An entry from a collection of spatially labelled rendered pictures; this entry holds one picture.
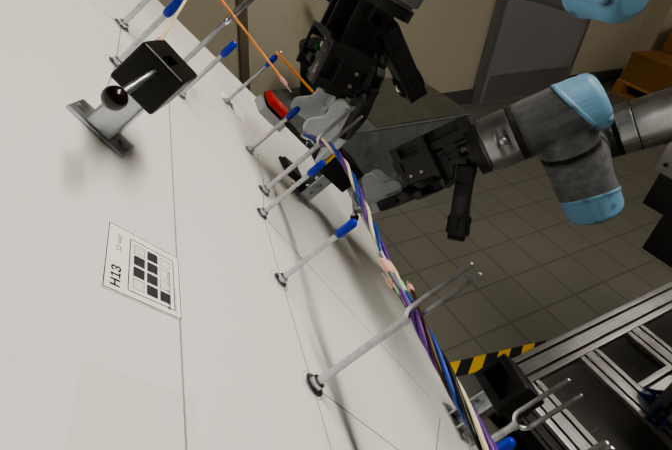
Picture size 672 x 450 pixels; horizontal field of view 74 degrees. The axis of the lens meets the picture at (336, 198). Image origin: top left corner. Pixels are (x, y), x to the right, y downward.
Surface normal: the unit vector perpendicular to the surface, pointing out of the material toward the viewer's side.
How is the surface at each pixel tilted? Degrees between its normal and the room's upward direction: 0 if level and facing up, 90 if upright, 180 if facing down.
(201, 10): 90
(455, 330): 0
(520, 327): 0
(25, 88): 49
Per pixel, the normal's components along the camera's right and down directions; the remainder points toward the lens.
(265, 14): 0.45, 0.55
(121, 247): 0.77, -0.62
